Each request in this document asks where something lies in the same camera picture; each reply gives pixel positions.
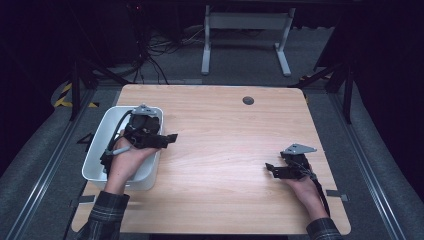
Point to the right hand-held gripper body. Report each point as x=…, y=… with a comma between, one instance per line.
x=296, y=166

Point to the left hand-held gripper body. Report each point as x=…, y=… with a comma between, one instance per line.
x=145, y=130

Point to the white plastic bin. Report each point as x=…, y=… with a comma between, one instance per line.
x=96, y=150

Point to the person's right hand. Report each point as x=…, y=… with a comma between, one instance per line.
x=308, y=193

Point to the person's left hand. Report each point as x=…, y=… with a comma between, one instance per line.
x=123, y=163

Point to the grey tape strip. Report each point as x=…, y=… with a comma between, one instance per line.
x=338, y=195

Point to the black metal stand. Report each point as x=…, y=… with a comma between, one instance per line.
x=348, y=93
x=75, y=90

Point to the yellow black hazard tape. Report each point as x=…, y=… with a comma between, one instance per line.
x=63, y=100

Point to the white metal desk frame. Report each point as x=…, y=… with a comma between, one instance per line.
x=246, y=20

